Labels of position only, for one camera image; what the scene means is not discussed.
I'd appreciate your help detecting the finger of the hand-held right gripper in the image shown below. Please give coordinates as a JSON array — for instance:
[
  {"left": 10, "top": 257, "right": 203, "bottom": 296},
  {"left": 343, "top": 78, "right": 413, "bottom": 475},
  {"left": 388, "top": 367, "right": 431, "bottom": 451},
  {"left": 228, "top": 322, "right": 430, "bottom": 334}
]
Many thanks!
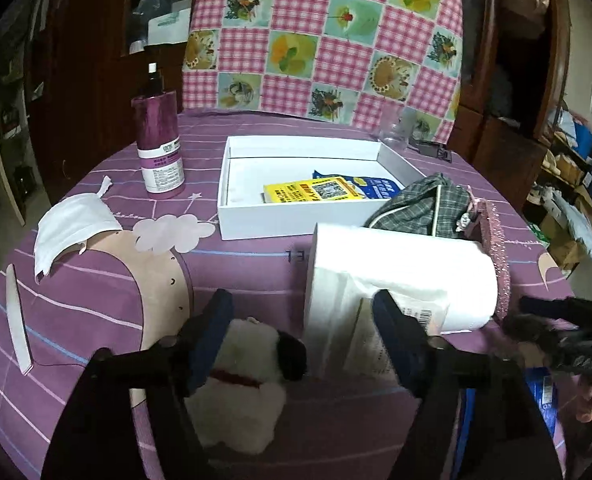
[
  {"left": 520, "top": 296, "right": 592, "bottom": 329},
  {"left": 503, "top": 311, "right": 592, "bottom": 384}
]

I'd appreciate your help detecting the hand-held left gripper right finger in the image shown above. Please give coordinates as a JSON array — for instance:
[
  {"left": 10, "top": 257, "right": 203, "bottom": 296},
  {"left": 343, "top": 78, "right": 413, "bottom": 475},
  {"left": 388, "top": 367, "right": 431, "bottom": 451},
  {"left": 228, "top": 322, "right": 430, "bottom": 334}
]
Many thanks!
[{"left": 371, "top": 289, "right": 564, "bottom": 480}]

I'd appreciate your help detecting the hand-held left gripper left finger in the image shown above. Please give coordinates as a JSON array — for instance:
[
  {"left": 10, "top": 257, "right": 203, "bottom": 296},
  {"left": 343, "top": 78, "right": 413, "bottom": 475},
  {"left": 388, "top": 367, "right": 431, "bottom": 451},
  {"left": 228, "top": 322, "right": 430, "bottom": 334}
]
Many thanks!
[{"left": 41, "top": 287, "right": 237, "bottom": 480}]

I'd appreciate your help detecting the white black plush dog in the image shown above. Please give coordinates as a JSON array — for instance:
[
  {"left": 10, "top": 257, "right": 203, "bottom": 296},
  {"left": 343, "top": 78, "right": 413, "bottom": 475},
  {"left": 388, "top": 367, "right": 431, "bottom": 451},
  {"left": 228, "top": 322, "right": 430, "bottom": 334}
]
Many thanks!
[{"left": 183, "top": 316, "right": 309, "bottom": 453}]

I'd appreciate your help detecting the white tissue pack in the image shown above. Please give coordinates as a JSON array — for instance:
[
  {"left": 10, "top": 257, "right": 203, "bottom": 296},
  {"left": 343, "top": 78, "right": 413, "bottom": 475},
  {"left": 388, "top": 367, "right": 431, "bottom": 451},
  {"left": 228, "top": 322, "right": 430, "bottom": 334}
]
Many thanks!
[{"left": 303, "top": 222, "right": 499, "bottom": 378}]

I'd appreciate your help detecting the white cardboard box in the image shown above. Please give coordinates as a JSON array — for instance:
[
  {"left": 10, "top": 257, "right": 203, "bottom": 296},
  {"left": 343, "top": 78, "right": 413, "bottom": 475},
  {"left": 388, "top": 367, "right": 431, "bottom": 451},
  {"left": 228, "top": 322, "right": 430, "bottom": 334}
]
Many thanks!
[{"left": 217, "top": 135, "right": 427, "bottom": 241}]

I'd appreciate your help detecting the person's right hand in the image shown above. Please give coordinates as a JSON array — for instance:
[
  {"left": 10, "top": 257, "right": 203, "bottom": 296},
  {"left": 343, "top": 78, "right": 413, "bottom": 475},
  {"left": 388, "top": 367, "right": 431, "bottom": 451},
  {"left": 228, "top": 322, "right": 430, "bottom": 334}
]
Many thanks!
[{"left": 574, "top": 374, "right": 592, "bottom": 424}]

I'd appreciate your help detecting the purple striped tablecloth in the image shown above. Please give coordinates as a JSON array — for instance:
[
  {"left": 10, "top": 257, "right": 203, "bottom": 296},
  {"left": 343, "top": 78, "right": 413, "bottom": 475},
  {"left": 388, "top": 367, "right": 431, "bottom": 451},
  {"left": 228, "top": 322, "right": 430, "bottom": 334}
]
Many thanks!
[{"left": 0, "top": 107, "right": 576, "bottom": 480}]

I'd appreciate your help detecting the pile of cardboard boxes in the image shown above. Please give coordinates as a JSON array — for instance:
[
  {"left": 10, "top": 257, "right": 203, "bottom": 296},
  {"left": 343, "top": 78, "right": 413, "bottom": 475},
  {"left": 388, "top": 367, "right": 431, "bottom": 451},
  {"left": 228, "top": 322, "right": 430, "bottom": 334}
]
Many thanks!
[{"left": 523, "top": 105, "right": 592, "bottom": 281}]

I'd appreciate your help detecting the green plaid pouch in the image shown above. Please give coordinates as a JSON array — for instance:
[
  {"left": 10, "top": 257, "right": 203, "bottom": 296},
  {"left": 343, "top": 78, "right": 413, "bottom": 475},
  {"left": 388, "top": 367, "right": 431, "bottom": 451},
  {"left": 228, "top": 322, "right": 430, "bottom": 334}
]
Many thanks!
[{"left": 363, "top": 173, "right": 476, "bottom": 238}]

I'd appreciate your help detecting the blue white packet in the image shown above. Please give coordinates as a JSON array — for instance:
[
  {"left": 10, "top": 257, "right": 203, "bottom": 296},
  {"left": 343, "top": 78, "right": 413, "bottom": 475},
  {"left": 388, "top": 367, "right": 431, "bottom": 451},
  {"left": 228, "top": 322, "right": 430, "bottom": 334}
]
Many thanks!
[{"left": 312, "top": 169, "right": 401, "bottom": 202}]

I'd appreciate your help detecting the dark wooden cabinet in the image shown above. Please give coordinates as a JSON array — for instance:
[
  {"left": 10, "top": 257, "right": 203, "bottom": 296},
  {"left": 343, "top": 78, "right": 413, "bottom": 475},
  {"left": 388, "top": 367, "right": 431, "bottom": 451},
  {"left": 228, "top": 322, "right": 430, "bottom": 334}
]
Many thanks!
[
  {"left": 448, "top": 0, "right": 571, "bottom": 211},
  {"left": 26, "top": 0, "right": 201, "bottom": 196}
]

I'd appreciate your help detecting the yellow packet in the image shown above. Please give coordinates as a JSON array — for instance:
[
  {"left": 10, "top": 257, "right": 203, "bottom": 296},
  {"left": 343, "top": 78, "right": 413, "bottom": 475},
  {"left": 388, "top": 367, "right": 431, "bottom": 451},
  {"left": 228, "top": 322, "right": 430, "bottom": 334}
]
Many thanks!
[{"left": 263, "top": 178, "right": 371, "bottom": 206}]

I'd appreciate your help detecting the white face mask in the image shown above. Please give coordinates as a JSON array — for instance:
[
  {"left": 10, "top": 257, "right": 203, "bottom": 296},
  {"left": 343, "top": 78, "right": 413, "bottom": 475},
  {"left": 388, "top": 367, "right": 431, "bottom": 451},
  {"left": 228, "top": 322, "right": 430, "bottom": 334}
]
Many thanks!
[{"left": 32, "top": 175, "right": 124, "bottom": 283}]

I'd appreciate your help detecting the black clip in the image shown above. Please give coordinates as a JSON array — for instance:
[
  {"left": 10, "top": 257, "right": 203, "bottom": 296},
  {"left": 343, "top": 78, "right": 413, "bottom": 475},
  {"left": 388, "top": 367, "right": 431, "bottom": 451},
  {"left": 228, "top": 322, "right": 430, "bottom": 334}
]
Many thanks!
[{"left": 408, "top": 135, "right": 451, "bottom": 162}]

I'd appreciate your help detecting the white flat strip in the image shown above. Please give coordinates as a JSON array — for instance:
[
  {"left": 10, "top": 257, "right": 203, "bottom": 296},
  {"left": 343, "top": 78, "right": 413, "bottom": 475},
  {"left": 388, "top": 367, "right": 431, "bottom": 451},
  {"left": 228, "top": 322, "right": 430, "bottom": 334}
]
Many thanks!
[{"left": 5, "top": 263, "right": 33, "bottom": 376}]

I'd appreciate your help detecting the clear glass cup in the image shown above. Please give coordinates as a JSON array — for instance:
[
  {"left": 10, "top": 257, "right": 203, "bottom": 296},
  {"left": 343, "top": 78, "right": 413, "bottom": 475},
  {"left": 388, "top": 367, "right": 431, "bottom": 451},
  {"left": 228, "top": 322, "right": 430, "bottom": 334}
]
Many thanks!
[{"left": 378, "top": 107, "right": 417, "bottom": 150}]

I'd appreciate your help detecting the purple pump bottle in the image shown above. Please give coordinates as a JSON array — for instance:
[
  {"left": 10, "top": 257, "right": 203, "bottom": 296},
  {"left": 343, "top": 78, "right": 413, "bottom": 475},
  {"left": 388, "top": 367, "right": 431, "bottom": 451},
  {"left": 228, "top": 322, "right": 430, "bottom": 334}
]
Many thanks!
[{"left": 131, "top": 61, "right": 185, "bottom": 196}]

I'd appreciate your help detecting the wooden shelf rack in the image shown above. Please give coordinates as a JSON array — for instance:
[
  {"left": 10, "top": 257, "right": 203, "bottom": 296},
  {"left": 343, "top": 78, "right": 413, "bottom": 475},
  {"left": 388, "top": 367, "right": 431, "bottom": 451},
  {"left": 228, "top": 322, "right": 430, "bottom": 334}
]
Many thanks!
[{"left": 0, "top": 10, "right": 47, "bottom": 226}]

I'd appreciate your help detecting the pink chequered patchwork quilt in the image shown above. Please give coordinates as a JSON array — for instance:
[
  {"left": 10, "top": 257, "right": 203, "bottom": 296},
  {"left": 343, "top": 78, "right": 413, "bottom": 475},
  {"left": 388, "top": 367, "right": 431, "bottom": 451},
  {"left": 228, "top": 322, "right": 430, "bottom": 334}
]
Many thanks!
[{"left": 182, "top": 0, "right": 464, "bottom": 146}]

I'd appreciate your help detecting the white carton with green label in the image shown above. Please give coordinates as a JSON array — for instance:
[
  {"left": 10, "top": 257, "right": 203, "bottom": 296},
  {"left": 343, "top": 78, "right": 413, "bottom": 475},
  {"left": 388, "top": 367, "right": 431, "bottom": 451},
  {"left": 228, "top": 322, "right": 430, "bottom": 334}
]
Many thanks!
[{"left": 146, "top": 7, "right": 191, "bottom": 46}]

